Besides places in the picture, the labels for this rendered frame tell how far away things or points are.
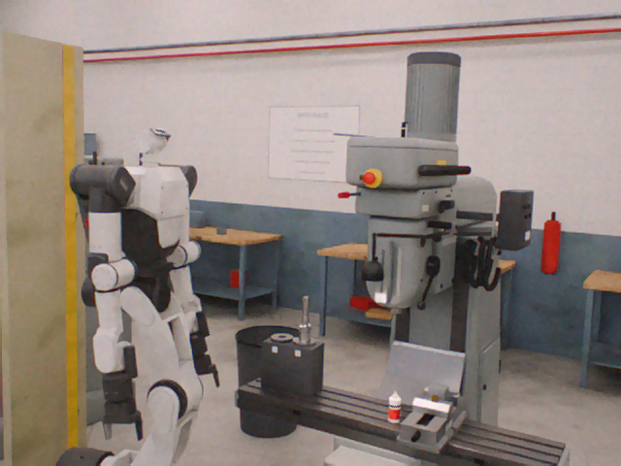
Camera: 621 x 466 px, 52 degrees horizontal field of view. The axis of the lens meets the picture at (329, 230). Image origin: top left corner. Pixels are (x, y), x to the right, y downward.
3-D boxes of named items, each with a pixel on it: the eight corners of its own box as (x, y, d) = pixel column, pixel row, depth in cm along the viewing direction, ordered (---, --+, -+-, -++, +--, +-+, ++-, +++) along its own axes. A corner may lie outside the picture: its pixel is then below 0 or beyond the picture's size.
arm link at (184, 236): (155, 264, 229) (155, 203, 226) (173, 258, 241) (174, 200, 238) (184, 268, 226) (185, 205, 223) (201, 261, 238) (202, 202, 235)
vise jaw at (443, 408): (447, 418, 211) (448, 407, 210) (411, 411, 216) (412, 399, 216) (452, 413, 216) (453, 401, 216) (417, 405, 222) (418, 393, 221)
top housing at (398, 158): (412, 189, 195) (415, 137, 193) (338, 184, 208) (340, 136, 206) (460, 185, 236) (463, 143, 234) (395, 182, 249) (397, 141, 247)
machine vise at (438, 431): (440, 453, 200) (441, 420, 199) (395, 443, 207) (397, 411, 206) (468, 416, 231) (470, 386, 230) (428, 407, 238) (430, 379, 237)
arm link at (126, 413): (95, 425, 192) (90, 387, 191) (113, 413, 202) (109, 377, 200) (132, 426, 189) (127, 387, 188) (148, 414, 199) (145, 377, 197)
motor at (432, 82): (445, 141, 227) (451, 49, 223) (394, 140, 237) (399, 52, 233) (463, 143, 244) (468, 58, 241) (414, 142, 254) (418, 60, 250)
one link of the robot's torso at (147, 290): (114, 315, 209) (114, 280, 207) (136, 306, 222) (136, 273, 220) (149, 318, 205) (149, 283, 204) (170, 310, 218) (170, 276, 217)
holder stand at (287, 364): (310, 397, 243) (311, 347, 241) (260, 387, 252) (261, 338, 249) (323, 387, 254) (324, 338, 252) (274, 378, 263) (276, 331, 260)
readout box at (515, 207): (521, 251, 222) (525, 191, 220) (495, 249, 227) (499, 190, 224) (534, 246, 239) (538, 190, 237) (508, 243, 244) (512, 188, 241)
